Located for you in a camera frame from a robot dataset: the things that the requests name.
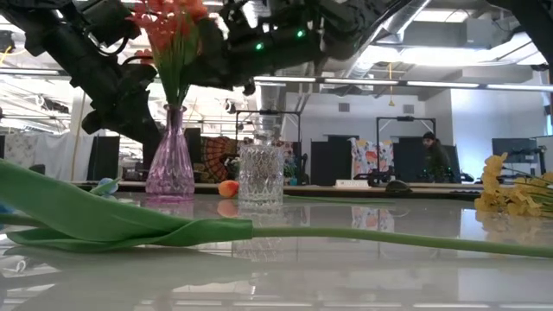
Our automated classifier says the yellow hanging pendant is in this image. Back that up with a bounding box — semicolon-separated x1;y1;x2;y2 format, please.
387;62;397;107

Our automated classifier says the white power strip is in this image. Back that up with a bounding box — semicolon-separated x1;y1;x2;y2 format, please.
334;178;372;189

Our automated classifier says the black desk device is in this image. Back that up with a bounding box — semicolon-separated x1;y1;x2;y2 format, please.
353;168;395;186

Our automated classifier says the yellow flower bunch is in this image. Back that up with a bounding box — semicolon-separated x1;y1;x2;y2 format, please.
474;151;553;219

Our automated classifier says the orange tulip with green stem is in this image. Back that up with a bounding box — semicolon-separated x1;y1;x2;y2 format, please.
217;179;395;205

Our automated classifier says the orange mandala tapestry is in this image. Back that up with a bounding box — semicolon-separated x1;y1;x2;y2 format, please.
194;136;238;183

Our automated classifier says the green tulip stem with leaf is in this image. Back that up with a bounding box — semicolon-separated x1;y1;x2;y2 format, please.
0;158;553;259

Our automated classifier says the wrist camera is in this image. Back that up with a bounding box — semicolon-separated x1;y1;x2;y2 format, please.
222;0;277;31
81;0;142;47

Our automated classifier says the long wooden desk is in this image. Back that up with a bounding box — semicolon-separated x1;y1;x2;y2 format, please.
71;180;485;200

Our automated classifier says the black monitor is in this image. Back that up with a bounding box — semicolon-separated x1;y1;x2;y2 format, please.
142;127;202;174

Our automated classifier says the dark computer monitor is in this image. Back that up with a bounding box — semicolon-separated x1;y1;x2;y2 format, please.
491;136;539;164

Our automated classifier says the white hanging sheet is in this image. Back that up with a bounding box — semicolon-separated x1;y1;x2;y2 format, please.
0;132;90;181

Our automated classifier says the small potted plant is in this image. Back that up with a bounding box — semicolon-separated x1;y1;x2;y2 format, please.
283;159;300;183

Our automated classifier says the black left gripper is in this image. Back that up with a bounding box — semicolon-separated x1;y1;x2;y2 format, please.
81;64;162;148

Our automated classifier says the person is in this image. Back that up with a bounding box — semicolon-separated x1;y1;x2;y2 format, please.
421;131;454;182

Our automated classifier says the black partition panel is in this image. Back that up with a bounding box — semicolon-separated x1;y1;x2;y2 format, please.
309;134;353;185
391;136;461;181

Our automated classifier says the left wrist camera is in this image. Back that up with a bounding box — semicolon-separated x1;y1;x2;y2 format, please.
81;0;142;47

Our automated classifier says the purple ribbed glass vase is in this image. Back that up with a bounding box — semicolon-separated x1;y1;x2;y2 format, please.
144;103;196;200

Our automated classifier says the floral patterned cloth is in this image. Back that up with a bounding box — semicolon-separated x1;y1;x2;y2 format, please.
348;136;395;178

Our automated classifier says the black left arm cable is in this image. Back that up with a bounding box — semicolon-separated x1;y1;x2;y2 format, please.
97;36;146;67

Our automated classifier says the long ceiling light strip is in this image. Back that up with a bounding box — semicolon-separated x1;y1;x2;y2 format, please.
323;77;401;86
405;79;480;89
486;83;553;93
253;75;317;84

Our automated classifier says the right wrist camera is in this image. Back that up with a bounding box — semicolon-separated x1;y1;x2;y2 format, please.
222;0;277;31

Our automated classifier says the silver ventilation duct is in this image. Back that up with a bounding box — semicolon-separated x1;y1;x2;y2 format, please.
352;0;433;79

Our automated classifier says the narrow black panel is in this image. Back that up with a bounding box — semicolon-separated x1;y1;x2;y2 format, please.
87;136;121;181

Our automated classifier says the black computer mouse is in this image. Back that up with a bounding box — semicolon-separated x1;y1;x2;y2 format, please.
385;179;412;194

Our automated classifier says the clear crystal glass vase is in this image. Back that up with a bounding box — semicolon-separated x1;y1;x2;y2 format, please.
237;114;285;207

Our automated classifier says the blue tulip with green leaves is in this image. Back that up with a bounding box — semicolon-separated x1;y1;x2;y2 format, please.
88;176;123;198

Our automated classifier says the yellow hanging cord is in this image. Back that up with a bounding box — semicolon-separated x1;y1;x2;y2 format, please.
70;88;86;181

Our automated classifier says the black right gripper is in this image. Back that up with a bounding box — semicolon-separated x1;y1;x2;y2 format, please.
188;17;289;94

